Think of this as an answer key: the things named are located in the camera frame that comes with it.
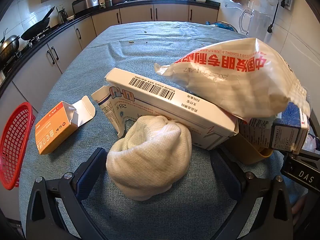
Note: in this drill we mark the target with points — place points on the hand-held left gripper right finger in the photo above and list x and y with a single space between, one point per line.
226 172

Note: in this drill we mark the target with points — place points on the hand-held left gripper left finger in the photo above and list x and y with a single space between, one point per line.
88 172

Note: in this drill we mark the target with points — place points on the orange medicine box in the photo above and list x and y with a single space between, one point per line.
53 132

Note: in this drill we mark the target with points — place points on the white knitted cloth ball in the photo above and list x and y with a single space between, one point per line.
150 155

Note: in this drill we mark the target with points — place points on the red mesh plastic basket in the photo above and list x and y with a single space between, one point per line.
15 142

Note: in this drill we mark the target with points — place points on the white red-printed plastic bag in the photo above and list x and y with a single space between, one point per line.
237 80

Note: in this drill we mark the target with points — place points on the large white medicine box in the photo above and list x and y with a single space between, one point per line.
160 97

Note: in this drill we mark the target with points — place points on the dark blue patterned carton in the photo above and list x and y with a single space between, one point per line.
287 130

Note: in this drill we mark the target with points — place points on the grey blue tablecloth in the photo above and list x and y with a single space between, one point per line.
155 45

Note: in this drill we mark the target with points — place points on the silver wok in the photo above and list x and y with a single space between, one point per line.
10 46

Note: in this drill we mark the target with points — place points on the clear plastic pitcher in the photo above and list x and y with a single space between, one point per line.
260 25

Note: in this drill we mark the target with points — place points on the black wok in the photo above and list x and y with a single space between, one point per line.
35 28

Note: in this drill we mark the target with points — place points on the steel kettle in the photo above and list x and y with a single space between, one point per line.
62 15

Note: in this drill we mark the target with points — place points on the beige kitchen cabinets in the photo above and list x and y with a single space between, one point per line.
170 12

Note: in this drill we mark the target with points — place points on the steel rice cooker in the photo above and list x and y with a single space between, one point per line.
87 2

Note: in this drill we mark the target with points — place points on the black kitchen countertop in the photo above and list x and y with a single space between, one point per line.
175 1

